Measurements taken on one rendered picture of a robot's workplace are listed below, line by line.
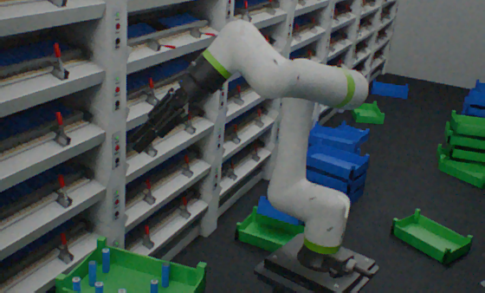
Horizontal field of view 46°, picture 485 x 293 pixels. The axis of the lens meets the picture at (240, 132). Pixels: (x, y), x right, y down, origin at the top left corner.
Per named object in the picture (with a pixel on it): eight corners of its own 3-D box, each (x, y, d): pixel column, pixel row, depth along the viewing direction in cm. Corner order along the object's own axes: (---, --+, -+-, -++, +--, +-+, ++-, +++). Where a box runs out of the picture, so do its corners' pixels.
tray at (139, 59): (216, 43, 225) (225, 22, 220) (122, 75, 173) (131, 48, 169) (177, 19, 230) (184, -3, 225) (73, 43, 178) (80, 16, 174)
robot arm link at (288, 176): (279, 198, 206) (298, 52, 188) (318, 214, 197) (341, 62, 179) (257, 209, 196) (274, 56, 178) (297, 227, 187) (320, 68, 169)
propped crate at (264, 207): (277, 207, 288) (281, 192, 288) (315, 218, 280) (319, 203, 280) (255, 212, 260) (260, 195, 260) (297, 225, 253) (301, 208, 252)
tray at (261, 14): (283, 20, 284) (295, -5, 278) (228, 39, 233) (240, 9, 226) (250, 2, 289) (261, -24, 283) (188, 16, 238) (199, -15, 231)
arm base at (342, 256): (378, 277, 186) (382, 261, 184) (355, 294, 175) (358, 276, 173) (313, 244, 202) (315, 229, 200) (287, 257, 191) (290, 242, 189)
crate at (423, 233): (469, 250, 264) (473, 236, 261) (444, 264, 252) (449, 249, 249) (414, 222, 286) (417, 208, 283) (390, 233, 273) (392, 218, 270)
